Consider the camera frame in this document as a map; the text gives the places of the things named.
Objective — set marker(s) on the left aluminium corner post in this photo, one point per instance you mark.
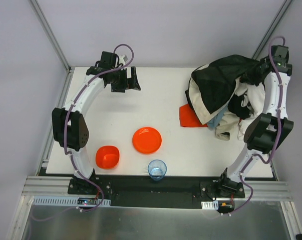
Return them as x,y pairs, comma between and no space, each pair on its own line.
49,33

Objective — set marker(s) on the aluminium corner post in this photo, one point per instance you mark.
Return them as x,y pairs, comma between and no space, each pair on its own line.
49,33
286,4

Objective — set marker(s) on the white cloth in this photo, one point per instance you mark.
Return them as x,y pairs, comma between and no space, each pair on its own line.
229,122

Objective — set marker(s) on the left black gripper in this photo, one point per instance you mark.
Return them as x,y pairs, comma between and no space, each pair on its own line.
124,80

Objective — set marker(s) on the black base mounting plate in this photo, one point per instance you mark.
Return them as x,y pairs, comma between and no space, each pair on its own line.
141,191

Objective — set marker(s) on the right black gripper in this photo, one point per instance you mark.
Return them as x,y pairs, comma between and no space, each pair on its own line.
252,75

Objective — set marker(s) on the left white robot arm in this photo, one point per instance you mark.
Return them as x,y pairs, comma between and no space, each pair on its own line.
69,126

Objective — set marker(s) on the blue transparent cup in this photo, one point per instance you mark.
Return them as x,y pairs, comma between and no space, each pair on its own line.
157,169

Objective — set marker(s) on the right aluminium corner post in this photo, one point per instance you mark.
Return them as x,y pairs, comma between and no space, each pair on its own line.
286,4

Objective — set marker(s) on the orange cloth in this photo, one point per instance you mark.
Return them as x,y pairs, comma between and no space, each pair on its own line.
188,118

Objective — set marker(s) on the light blue cloth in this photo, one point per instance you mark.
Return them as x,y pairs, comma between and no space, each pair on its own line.
214,122

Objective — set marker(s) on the orange plate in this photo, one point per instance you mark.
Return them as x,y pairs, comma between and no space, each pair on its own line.
147,140

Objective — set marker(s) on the black cloth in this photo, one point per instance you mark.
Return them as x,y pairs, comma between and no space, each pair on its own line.
241,107

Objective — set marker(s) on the orange bowl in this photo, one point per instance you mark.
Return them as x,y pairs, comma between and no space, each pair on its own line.
107,157

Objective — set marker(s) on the black and cream mesh jacket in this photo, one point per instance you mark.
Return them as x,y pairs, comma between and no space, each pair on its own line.
212,85

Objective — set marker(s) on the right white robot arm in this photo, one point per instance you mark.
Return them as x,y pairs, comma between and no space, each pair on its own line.
266,133

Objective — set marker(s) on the aluminium frame rail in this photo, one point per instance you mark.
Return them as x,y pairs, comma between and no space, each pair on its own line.
46,186

